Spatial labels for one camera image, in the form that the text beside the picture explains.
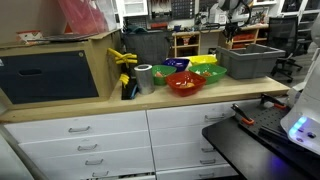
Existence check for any green plastic bowl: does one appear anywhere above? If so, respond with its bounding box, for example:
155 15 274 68
151 64 178 86
188 63 228 85

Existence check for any wooden desk with cubbies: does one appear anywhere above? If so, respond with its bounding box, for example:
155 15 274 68
172 23 270 58

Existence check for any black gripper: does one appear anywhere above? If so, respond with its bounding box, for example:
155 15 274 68
222 20 242 43

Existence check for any orange storage bin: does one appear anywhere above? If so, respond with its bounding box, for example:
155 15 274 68
237 33 256 43

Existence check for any shiny metal cylinder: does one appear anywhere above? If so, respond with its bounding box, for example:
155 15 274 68
133 63 156 95

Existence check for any black tool pegboard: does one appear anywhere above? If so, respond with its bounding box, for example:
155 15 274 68
149 0 196 20

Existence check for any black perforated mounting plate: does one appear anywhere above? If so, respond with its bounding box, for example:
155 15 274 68
234 99 293 143

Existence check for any dark gray fabric bin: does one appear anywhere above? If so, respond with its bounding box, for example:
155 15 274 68
122 30 173 67

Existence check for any gray plastic bin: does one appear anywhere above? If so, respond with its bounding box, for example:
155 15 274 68
215 43 287 80

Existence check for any red plastic bowl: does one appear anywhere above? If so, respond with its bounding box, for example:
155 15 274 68
165 70 207 98

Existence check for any blue plastic bowl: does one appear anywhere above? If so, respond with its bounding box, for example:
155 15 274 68
162 57 191 73

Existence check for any white drawer cabinet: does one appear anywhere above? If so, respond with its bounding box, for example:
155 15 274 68
3 97 268 180

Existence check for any yellow plastic bowl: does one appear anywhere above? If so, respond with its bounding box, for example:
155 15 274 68
187 54 219 67

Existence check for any wooden cabinet with black panel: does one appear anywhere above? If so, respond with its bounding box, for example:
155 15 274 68
0 29 123 111

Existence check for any black table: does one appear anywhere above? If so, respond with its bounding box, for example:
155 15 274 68
201 114 320 180

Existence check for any black clamp with orange handle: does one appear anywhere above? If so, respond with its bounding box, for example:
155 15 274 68
259 93 288 111
230 103 256 126

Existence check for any framed picture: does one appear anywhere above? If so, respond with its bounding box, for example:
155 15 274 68
252 6 270 25

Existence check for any orange and white carton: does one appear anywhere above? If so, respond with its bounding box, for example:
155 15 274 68
16 30 45 45

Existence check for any black office chair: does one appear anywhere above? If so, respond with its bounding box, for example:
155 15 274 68
266 15 304 84
295 13 318 56

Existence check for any pink plastic bag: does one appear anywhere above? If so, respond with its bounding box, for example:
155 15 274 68
57 0 118 36

